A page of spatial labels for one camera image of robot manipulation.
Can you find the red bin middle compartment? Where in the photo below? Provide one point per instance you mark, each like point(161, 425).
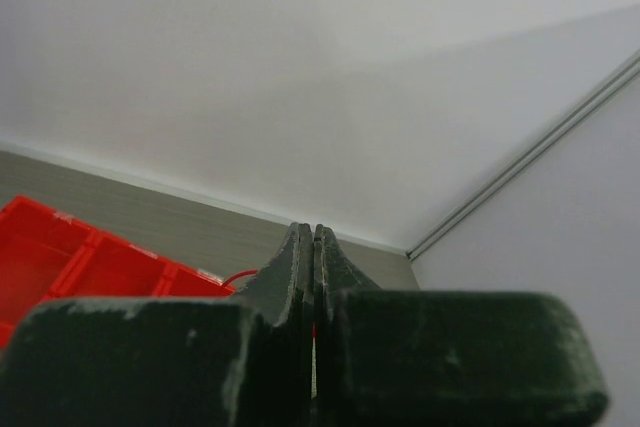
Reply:
point(112, 266)

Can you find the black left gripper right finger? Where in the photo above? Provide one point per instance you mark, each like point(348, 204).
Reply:
point(446, 358)

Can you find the red bin compartment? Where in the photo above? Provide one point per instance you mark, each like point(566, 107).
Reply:
point(39, 246)
point(112, 266)
point(178, 280)

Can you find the red bin right compartment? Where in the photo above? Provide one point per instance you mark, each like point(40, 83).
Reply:
point(178, 280)

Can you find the red bin left compartment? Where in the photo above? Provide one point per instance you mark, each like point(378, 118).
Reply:
point(39, 246)

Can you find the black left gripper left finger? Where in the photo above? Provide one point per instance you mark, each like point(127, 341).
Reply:
point(243, 360)

